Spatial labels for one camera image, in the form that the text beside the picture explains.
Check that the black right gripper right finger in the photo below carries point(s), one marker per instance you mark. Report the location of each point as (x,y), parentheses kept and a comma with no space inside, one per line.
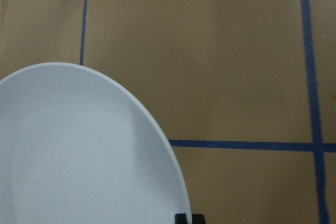
(198,219)

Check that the blue plate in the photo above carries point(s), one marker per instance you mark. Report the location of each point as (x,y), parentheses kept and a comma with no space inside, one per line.
(77,147)

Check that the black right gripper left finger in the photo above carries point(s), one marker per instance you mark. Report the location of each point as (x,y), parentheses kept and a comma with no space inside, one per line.
(180,219)

